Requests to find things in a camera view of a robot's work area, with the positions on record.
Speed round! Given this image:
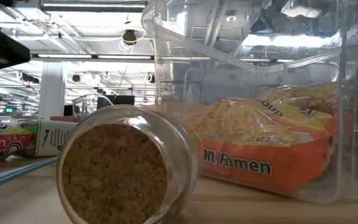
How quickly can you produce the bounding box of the white pillar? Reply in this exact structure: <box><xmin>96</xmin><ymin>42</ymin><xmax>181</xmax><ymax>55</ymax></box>
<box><xmin>38</xmin><ymin>62</ymin><xmax>67</xmax><ymax>121</ymax></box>

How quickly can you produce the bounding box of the black monitor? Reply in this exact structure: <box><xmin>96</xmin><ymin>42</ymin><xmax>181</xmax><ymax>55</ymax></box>
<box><xmin>96</xmin><ymin>95</ymin><xmax>135</xmax><ymax>111</ymax></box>

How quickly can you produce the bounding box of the black ceiling device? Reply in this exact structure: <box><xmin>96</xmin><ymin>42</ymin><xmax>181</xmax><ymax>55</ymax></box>
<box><xmin>122</xmin><ymin>29</ymin><xmax>138</xmax><ymax>45</ymax></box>

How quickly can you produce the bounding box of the low clear plastic bin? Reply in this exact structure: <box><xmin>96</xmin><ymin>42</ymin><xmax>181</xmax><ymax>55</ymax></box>
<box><xmin>71</xmin><ymin>93</ymin><xmax>115</xmax><ymax>121</ymax></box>

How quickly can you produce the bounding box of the pink bowl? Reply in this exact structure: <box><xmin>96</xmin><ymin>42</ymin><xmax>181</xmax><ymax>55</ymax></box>
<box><xmin>50</xmin><ymin>115</ymin><xmax>82</xmax><ymax>123</ymax></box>

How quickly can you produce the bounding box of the long ceiling light strip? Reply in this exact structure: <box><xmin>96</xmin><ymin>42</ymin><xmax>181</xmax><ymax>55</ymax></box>
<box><xmin>29</xmin><ymin>53</ymin><xmax>155</xmax><ymax>60</ymax></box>

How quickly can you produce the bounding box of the tall clear plastic bin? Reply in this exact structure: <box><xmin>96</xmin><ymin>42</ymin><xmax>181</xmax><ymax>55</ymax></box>
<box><xmin>141</xmin><ymin>0</ymin><xmax>358</xmax><ymax>205</ymax></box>

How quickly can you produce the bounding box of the orange ramen packet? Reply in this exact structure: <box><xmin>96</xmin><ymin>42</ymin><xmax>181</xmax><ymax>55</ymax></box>
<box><xmin>185</xmin><ymin>98</ymin><xmax>338</xmax><ymax>195</ymax></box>

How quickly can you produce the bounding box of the glass jar with cork lid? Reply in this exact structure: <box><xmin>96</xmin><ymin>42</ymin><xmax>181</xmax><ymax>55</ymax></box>
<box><xmin>56</xmin><ymin>104</ymin><xmax>204</xmax><ymax>224</ymax></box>

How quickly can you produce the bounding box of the white and green box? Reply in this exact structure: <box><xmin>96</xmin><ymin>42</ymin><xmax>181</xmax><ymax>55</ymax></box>
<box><xmin>12</xmin><ymin>119</ymin><xmax>78</xmax><ymax>158</ymax></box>

